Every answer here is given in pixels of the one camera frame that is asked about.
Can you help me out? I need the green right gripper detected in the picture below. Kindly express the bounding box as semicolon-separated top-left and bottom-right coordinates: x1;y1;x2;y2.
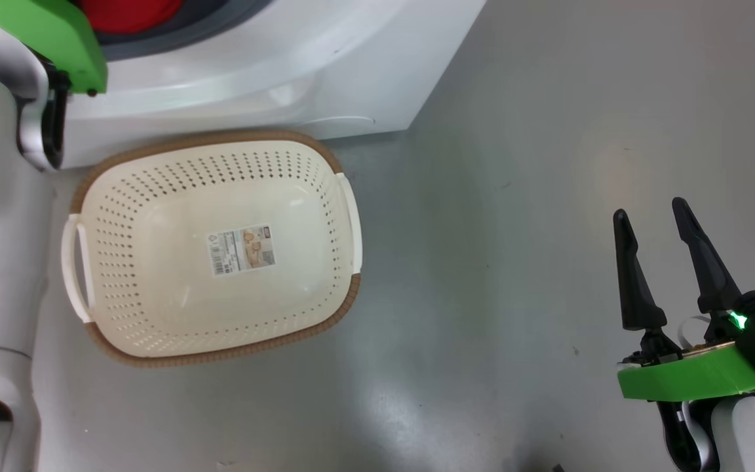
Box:
612;197;755;402

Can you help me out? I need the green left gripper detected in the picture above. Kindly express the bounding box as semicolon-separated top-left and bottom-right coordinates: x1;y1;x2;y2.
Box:
0;0;108;94

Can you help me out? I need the red garment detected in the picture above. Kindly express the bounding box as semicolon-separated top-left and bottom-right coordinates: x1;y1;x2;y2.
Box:
76;0;185;35

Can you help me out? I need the washer drum opening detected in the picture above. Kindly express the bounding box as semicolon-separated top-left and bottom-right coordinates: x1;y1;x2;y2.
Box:
92;0;273;63

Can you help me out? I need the white washing machine body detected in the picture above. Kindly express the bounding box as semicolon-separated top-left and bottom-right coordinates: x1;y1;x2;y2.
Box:
56;0;488;170

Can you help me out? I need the cream perforated laundry basket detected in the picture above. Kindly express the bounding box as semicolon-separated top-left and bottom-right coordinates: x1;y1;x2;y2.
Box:
61;129;364;368

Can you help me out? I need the white product label sticker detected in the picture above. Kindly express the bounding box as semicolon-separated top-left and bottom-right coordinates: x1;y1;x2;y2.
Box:
206;225;277;277

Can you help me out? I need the round white filter cover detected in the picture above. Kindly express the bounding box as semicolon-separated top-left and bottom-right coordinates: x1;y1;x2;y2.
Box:
299;116;376;133

